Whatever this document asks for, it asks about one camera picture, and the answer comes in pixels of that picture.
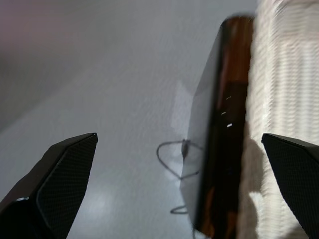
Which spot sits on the pale woven laundry basket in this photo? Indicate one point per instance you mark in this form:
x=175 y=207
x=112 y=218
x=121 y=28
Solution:
x=281 y=74

